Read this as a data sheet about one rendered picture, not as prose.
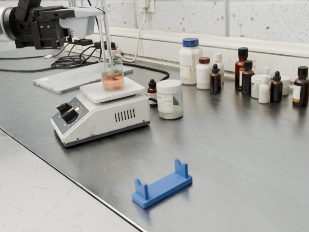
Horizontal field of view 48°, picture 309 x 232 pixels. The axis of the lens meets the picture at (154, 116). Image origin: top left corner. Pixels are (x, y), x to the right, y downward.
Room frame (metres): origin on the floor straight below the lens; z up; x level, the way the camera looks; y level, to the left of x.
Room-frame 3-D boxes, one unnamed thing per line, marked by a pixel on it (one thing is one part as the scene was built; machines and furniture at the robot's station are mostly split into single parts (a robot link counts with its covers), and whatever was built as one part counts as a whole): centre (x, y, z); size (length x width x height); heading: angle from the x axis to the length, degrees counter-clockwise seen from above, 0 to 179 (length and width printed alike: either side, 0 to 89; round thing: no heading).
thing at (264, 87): (0.79, -0.27, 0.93); 0.03 x 0.03 x 0.07
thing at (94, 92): (0.75, 0.09, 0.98); 0.12 x 0.12 x 0.01; 25
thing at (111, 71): (0.73, 0.08, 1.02); 0.06 x 0.05 x 0.08; 17
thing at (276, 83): (0.80, -0.30, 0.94); 0.03 x 0.03 x 0.07
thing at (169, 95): (0.76, -0.04, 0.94); 0.06 x 0.06 x 0.08
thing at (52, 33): (0.77, 0.23, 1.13); 0.12 x 0.08 x 0.09; 74
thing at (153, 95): (0.85, 0.00, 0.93); 0.03 x 0.03 x 0.07
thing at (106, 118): (0.74, 0.11, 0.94); 0.22 x 0.13 x 0.08; 115
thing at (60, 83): (1.18, 0.23, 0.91); 0.30 x 0.20 x 0.01; 130
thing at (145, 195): (0.46, 0.00, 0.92); 0.10 x 0.03 x 0.04; 126
